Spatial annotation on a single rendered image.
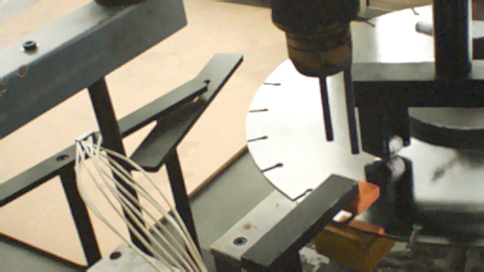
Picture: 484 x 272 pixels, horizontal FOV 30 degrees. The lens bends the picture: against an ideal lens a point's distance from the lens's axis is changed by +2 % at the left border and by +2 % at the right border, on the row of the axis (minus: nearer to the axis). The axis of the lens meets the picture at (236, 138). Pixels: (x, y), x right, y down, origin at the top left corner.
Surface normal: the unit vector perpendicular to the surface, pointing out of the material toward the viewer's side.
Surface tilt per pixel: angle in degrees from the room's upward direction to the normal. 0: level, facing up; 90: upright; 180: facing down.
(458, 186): 0
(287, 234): 0
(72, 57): 90
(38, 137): 0
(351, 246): 90
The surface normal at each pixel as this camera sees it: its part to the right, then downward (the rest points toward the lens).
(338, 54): 0.55, 0.36
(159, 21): 0.75, 0.23
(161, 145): -0.16, -0.84
